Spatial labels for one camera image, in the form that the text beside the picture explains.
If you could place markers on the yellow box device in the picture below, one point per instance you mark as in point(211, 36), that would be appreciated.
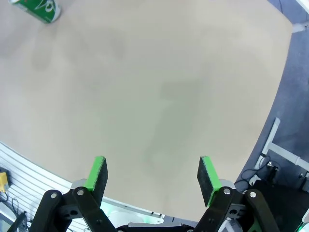
point(3, 180)

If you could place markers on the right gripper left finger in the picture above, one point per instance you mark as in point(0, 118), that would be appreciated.
point(97, 183)

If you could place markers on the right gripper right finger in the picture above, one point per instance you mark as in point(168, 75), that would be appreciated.
point(206, 183)

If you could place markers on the black equipment base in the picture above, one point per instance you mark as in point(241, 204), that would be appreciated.
point(277, 193)

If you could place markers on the green soda can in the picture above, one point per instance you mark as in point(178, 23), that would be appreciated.
point(38, 9)

